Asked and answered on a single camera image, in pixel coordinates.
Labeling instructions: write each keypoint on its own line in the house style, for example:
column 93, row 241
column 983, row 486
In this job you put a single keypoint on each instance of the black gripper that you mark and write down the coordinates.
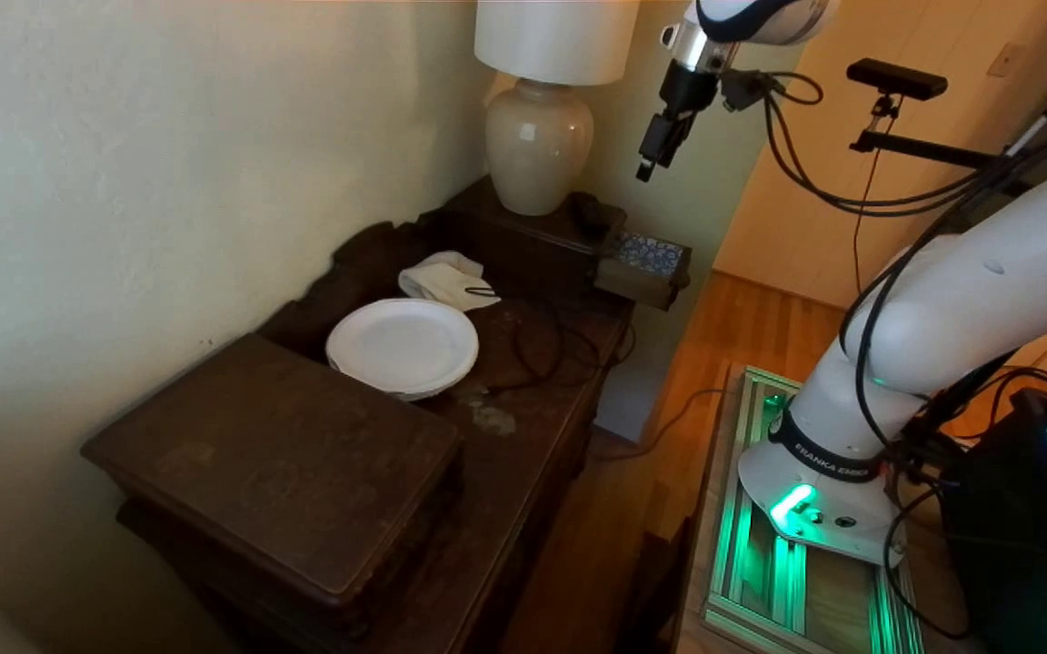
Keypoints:
column 680, row 98

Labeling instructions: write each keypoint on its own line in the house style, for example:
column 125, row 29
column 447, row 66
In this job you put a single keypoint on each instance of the white crumpled cloth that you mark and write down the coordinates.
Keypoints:
column 447, row 276

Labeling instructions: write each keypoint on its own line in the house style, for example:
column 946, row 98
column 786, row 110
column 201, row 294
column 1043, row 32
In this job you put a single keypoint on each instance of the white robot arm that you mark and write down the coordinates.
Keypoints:
column 935, row 312

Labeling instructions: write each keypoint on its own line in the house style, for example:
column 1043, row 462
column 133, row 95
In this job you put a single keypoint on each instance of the dark wooden desk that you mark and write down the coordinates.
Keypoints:
column 523, row 408

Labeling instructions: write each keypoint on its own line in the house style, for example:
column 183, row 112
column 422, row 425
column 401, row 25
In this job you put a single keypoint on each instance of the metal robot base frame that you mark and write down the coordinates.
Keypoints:
column 751, row 591

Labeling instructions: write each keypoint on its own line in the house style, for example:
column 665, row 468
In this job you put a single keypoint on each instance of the black computer with blue light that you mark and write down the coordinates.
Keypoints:
column 997, row 528

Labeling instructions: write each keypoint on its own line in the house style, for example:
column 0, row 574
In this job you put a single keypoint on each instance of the white round plate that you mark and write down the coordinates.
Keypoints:
column 406, row 347

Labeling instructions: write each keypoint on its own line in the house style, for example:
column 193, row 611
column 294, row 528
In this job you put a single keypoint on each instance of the dark wooden box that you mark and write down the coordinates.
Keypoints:
column 285, row 486

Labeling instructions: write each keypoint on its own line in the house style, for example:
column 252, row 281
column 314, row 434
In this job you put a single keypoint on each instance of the beige ceramic table lamp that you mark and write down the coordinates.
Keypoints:
column 538, row 130

